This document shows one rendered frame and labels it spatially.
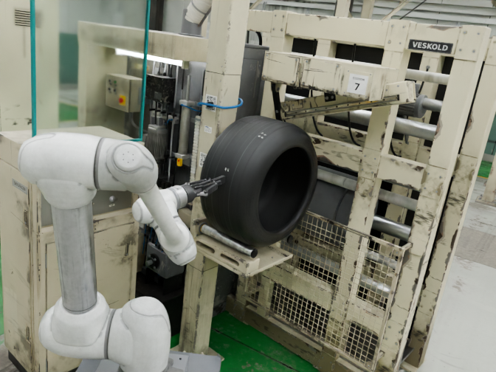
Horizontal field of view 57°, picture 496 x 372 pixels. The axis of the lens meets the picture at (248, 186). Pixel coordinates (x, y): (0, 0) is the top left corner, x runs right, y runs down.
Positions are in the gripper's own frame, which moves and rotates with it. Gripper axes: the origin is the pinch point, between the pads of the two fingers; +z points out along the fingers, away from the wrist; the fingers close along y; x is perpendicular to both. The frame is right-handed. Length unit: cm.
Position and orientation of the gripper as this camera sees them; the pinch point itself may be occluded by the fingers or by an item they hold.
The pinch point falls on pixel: (218, 181)
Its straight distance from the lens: 192.9
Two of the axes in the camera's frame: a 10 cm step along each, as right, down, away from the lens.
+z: 6.6, -2.8, 6.9
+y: -7.5, -2.9, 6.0
